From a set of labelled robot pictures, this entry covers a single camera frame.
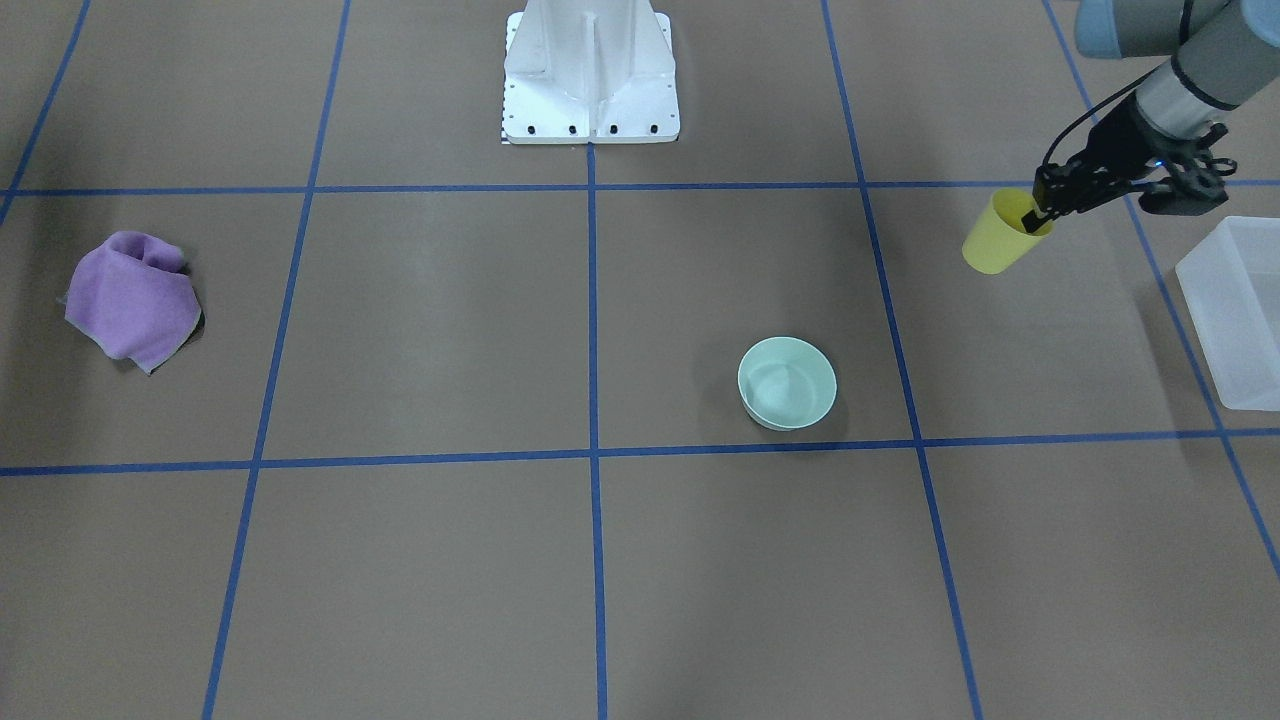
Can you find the clear plastic storage box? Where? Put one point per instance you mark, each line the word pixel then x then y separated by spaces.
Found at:
pixel 1230 281

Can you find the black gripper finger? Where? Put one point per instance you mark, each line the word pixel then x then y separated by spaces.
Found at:
pixel 1033 221
pixel 1063 197

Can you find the mint green bowl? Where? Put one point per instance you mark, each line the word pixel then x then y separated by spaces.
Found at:
pixel 786 383

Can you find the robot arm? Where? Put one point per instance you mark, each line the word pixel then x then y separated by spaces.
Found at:
pixel 1214 56

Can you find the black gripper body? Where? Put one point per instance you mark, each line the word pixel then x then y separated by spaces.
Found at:
pixel 1113 144

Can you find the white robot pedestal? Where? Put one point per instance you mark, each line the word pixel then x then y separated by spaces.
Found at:
pixel 580 72

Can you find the yellow plastic cup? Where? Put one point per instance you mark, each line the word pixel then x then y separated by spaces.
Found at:
pixel 1006 230

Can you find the purple cloth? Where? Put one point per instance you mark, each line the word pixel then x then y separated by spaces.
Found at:
pixel 132 296

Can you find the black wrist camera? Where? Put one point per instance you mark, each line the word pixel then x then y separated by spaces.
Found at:
pixel 1195 182

